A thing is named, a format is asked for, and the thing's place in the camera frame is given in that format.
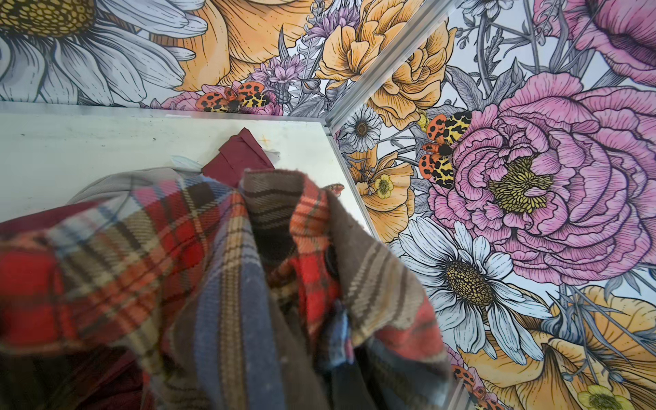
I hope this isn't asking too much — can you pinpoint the light grey cloth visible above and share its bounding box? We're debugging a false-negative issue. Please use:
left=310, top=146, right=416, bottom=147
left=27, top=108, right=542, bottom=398
left=67, top=167, right=200, bottom=205

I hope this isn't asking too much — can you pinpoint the red plaid flannel shirt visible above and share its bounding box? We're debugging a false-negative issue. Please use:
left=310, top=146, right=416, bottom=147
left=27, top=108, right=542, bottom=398
left=1, top=171, right=453, bottom=409

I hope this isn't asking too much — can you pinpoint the right aluminium corner post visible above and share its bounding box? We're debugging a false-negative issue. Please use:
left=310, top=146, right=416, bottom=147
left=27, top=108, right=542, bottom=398
left=318, top=1, right=456, bottom=132

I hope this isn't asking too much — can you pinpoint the maroon button shirt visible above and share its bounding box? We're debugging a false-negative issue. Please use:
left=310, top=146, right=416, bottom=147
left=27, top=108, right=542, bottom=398
left=1, top=129, right=273, bottom=409

